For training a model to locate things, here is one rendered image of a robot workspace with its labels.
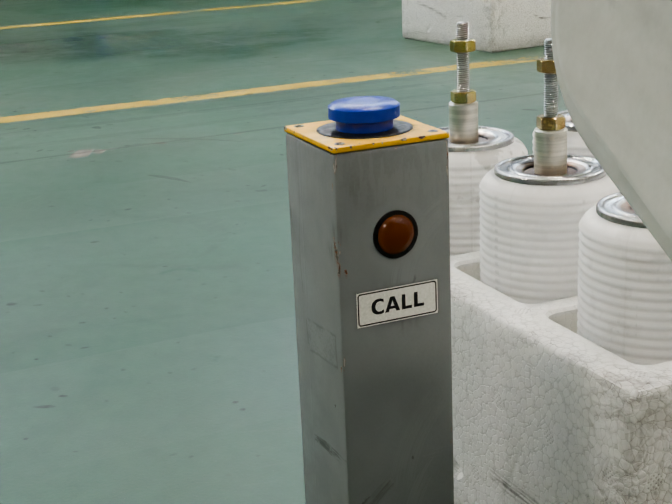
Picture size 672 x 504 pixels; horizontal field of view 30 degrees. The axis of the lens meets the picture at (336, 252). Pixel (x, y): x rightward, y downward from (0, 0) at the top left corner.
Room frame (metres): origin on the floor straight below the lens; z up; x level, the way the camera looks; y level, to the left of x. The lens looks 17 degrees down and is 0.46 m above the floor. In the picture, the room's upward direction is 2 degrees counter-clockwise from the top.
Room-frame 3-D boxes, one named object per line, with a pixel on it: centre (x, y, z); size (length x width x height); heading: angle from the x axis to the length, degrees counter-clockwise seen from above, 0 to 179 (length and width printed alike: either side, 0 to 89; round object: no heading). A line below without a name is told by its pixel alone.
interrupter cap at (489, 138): (0.93, -0.10, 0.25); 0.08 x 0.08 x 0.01
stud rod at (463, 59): (0.93, -0.10, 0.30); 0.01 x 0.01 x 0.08
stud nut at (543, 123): (0.82, -0.15, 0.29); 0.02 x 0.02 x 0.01; 40
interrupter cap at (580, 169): (0.82, -0.15, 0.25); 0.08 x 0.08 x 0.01
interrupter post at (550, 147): (0.82, -0.15, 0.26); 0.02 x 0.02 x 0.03
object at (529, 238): (0.82, -0.15, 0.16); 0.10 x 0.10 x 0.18
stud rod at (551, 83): (0.82, -0.15, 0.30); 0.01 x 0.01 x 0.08
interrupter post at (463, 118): (0.93, -0.10, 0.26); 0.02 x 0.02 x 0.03
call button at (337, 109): (0.69, -0.02, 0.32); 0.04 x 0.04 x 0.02
